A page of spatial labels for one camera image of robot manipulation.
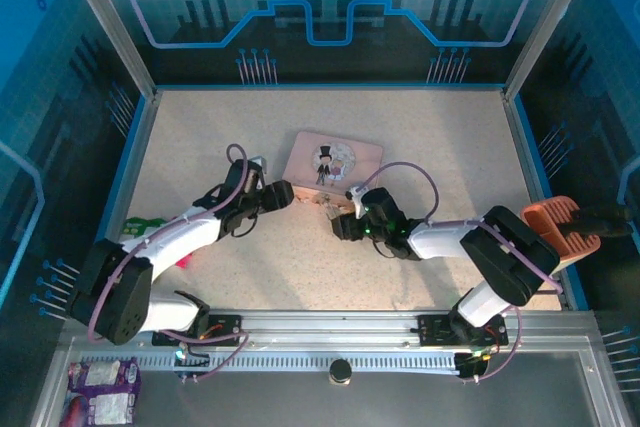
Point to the pink tin box with cartoon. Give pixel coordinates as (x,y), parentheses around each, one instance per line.
(305,157)

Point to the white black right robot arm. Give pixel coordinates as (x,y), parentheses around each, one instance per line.
(505,252)

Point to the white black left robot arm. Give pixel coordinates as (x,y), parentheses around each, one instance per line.
(175,242)

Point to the pink snack packet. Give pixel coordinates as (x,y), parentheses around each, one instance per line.
(185,262)

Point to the green snack packet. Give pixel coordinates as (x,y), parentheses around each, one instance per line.
(140,226)

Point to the black round knob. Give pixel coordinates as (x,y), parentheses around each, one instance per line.
(340,372)

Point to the beige holder with orange rim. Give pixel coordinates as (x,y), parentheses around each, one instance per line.
(570,227)

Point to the purple snack packet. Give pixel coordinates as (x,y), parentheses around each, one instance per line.
(105,397)

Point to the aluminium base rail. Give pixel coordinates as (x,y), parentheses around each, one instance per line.
(330,327)

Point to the aluminium side frame rail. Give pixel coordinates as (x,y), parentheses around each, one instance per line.
(540,187)
(130,167)

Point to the aluminium frame post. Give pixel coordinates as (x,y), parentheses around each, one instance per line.
(547,22)
(107,22)

